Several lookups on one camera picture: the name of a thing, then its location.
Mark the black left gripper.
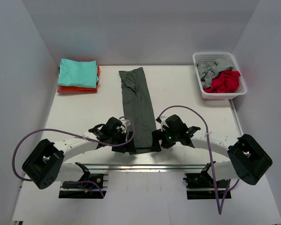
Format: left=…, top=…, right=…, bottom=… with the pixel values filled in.
left=109, top=130, right=136, bottom=154

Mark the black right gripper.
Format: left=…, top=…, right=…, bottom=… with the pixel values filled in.
left=151, top=126, right=180, bottom=152

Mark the dark grey t-shirt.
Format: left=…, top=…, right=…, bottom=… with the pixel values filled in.
left=119, top=67, right=156, bottom=154

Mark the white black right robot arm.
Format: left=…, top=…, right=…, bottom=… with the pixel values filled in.
left=151, top=114, right=273, bottom=187

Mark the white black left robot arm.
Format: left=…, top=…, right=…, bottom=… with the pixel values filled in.
left=22, top=117, right=135, bottom=189

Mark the light grey t-shirt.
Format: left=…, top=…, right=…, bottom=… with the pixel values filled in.
left=196, top=59, right=234, bottom=89

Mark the orange folded t-shirt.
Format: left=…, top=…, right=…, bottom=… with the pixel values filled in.
left=57, top=61, right=99, bottom=94

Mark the white plastic laundry basket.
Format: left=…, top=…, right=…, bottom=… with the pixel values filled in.
left=192, top=52, right=247, bottom=100

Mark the teal folded t-shirt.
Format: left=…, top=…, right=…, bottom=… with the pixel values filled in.
left=58, top=59, right=99, bottom=88

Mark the red t-shirt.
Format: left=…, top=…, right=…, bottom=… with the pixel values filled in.
left=203, top=70, right=241, bottom=93

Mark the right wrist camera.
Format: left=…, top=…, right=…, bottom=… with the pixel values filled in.
left=156, top=116, right=169, bottom=132

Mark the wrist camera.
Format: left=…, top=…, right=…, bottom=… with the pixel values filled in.
left=156, top=116, right=169, bottom=132
left=120, top=118, right=131, bottom=128

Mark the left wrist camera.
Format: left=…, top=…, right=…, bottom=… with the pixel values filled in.
left=120, top=118, right=131, bottom=128

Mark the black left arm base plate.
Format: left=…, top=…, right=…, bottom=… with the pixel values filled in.
left=59, top=171, right=109, bottom=199

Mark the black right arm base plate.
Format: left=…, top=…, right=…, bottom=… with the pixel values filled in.
left=182, top=164, right=232, bottom=200

